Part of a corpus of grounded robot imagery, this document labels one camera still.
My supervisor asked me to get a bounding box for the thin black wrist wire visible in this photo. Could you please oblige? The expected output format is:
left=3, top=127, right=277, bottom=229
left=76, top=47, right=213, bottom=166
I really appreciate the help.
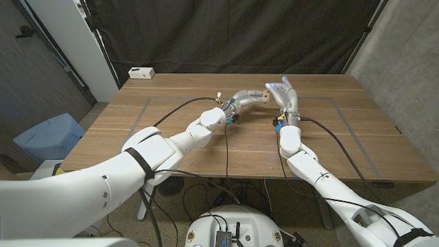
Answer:
left=275, top=131, right=401, bottom=238
left=150, top=121, right=241, bottom=206

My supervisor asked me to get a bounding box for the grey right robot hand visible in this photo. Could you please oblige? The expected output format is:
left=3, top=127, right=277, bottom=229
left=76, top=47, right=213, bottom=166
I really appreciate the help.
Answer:
left=265, top=75, right=300, bottom=126

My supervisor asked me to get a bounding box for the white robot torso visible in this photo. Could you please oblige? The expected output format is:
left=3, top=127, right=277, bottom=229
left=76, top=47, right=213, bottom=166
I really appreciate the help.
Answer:
left=185, top=204, right=285, bottom=247

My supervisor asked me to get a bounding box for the white power strip box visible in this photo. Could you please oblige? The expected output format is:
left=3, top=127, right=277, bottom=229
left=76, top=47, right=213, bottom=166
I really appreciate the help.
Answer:
left=128, top=67, right=156, bottom=80

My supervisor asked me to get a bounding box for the white table leg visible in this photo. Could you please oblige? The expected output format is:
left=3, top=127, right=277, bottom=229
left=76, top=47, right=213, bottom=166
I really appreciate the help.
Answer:
left=137, top=181, right=157, bottom=222

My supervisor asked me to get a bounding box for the thin black left wrist wire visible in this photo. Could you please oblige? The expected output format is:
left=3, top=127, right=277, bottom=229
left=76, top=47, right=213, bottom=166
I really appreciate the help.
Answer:
left=150, top=121, right=241, bottom=206

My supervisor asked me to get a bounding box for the blue plastic bin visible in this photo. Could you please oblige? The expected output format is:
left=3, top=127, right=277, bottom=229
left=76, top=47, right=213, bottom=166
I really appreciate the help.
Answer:
left=12, top=113, right=86, bottom=165

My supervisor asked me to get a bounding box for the grey table leg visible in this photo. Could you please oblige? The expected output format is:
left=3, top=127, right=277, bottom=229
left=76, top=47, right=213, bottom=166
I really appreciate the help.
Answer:
left=314, top=197, right=334, bottom=230

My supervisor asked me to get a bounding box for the thin black right wrist wire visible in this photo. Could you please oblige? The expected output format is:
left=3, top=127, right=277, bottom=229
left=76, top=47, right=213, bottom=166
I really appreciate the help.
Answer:
left=275, top=131, right=401, bottom=238

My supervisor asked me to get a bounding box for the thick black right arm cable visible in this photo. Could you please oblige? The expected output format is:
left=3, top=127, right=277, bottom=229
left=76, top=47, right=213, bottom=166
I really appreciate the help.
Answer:
left=297, top=116, right=382, bottom=204

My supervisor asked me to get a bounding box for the black floor cable tangle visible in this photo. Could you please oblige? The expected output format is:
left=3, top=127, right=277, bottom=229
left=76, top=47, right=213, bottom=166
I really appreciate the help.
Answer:
left=181, top=176, right=275, bottom=220

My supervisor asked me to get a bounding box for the black backdrop curtain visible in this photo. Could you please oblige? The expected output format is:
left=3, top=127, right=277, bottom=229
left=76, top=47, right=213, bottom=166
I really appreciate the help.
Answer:
left=84, top=0, right=390, bottom=85

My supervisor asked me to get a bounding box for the round black floor fan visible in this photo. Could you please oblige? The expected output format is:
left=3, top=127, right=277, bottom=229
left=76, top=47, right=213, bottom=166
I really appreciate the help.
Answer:
left=158, top=176, right=185, bottom=198

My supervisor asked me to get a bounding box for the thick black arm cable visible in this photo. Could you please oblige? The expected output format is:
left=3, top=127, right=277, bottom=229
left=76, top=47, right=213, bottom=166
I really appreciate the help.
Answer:
left=137, top=97, right=222, bottom=247
left=297, top=116, right=382, bottom=204

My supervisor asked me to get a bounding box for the black door handle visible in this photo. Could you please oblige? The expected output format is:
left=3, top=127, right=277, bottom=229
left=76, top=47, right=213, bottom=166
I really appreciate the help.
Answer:
left=14, top=25, right=36, bottom=38

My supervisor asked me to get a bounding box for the person's bare leg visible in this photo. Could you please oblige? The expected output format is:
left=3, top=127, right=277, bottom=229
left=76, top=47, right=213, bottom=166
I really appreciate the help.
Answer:
left=0, top=167, right=27, bottom=182

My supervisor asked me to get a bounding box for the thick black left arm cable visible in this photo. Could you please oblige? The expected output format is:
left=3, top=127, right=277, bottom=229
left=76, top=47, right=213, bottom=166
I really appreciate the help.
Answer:
left=137, top=97, right=222, bottom=247

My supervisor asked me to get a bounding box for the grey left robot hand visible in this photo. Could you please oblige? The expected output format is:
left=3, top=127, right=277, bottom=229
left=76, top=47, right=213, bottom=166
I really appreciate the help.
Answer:
left=222, top=89, right=265, bottom=119

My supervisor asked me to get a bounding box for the grey device on torso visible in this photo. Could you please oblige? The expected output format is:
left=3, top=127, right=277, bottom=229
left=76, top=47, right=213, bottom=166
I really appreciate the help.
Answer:
left=215, top=230, right=233, bottom=247

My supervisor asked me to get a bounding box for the white cabinet panel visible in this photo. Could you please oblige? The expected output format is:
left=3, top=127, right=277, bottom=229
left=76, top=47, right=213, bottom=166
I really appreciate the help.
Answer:
left=25, top=0, right=120, bottom=103

